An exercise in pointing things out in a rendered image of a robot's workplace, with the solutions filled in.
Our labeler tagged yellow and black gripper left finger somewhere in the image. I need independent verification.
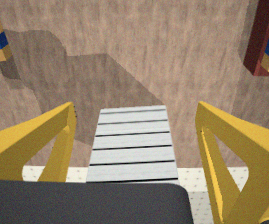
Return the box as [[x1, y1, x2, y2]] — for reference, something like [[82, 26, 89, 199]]
[[0, 102, 76, 182]]

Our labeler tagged dark red rectangular block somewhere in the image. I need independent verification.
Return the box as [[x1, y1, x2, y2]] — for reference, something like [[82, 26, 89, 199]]
[[243, 0, 269, 76]]

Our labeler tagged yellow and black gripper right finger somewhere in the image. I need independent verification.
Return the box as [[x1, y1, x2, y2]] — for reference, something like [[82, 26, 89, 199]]
[[195, 102, 269, 224]]

